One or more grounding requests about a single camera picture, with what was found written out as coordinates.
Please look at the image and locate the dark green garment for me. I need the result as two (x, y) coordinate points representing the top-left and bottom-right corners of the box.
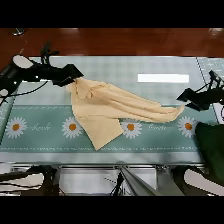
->
(194, 121), (224, 186)

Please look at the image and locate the silver frame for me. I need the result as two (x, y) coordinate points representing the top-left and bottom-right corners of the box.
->
(0, 161), (224, 197)

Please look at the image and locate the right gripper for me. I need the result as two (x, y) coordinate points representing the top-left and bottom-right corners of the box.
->
(176, 87), (213, 112)

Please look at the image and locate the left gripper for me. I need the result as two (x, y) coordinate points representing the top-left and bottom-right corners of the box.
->
(50, 63), (85, 89)

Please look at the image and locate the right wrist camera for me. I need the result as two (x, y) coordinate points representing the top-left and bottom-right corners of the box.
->
(207, 69), (224, 92)

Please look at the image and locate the black cable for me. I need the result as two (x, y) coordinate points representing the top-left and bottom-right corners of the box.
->
(0, 80), (51, 105)
(104, 171), (126, 197)

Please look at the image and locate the yellow shirt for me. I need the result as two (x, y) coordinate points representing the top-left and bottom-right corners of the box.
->
(65, 77), (186, 152)

